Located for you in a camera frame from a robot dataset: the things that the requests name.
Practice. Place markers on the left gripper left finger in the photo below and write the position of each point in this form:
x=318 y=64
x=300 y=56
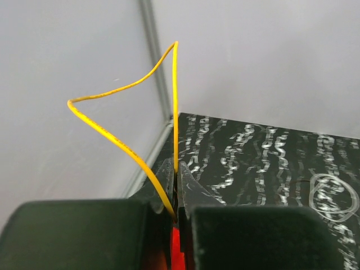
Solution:
x=131 y=233

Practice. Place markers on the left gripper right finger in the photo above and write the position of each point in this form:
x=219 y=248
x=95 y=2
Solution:
x=216 y=236

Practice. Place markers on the red divided plastic bin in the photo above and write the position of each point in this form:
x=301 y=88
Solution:
x=175 y=247

